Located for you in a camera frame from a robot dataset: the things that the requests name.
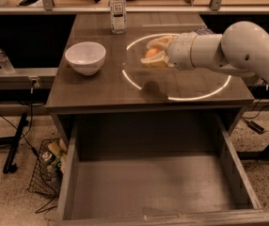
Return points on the black stand leg left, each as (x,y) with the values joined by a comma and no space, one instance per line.
(13,143)

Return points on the black power adapter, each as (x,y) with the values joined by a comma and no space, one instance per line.
(255,127)

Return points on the soda can in basket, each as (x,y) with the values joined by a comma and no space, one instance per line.
(47,158)

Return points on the small water bottle on ledge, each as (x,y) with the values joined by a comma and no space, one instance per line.
(5,63)

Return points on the blue chip bag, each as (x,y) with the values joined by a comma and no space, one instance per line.
(204,31)

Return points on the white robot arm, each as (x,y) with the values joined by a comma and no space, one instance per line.
(242,50)

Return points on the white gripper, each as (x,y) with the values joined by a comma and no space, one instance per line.
(179,51)

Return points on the clear water bottle with label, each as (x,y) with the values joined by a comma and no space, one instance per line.
(118,16)

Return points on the black wire basket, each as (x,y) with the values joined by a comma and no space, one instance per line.
(46,179)

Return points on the white bowl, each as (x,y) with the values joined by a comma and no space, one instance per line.
(86,57)

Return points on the orange fruit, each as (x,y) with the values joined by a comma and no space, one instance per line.
(152,52)

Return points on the grey open drawer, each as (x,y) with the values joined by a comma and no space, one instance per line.
(173,168)

